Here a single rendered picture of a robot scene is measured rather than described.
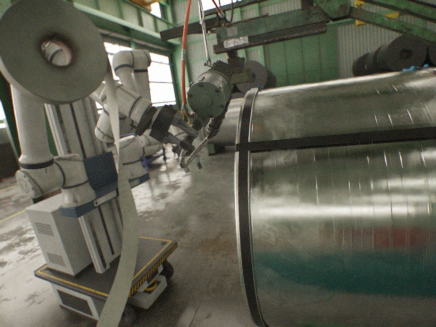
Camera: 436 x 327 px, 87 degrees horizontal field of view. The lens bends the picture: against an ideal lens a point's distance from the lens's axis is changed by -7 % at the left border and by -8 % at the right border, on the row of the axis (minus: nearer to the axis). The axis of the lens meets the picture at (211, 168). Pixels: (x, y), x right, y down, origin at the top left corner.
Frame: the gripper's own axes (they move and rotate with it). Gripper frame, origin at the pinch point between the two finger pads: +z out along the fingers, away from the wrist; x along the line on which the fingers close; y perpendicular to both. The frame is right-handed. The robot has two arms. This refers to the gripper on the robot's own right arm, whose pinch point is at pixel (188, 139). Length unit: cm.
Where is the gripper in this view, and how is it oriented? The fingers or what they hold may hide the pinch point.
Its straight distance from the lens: 89.9
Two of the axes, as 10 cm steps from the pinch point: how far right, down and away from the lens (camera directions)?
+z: 8.5, 5.1, 1.5
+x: -4.5, 5.4, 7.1
